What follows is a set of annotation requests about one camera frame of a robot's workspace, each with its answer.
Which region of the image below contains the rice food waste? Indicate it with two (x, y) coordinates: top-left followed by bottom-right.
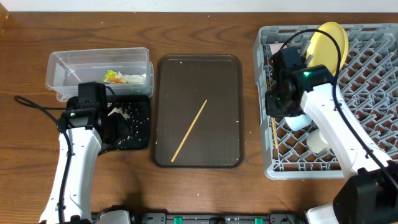
(109, 101), (150, 151)

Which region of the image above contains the wooden chopstick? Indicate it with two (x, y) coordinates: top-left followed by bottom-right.
(170, 99), (208, 163)
(271, 117), (279, 150)

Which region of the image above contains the blue bowl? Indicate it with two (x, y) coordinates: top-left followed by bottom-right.
(284, 114), (312, 131)

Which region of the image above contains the white paper cup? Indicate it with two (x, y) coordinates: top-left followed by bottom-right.
(307, 129), (329, 154)

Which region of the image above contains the yellow plate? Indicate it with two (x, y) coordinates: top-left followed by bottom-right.
(306, 22), (349, 75)

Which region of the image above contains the pink bowl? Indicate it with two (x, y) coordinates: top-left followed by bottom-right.
(269, 43), (283, 55)

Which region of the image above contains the green snack wrapper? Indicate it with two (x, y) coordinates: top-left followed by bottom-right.
(102, 70), (126, 83)

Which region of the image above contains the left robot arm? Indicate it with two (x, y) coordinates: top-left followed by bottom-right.
(39, 103), (131, 223)

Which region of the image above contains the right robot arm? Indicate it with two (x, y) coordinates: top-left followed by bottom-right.
(265, 65), (397, 224)

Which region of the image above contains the grey dishwasher rack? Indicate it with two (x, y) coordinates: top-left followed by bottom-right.
(252, 24), (397, 180)

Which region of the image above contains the black plastic bin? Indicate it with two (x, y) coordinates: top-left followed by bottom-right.
(65, 94), (152, 152)

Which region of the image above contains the clear plastic bin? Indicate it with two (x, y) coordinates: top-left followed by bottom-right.
(45, 47), (154, 101)

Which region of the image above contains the brown serving tray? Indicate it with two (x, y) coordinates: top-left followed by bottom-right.
(151, 55), (244, 169)

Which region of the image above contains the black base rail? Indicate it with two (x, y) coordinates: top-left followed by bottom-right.
(91, 205), (307, 224)

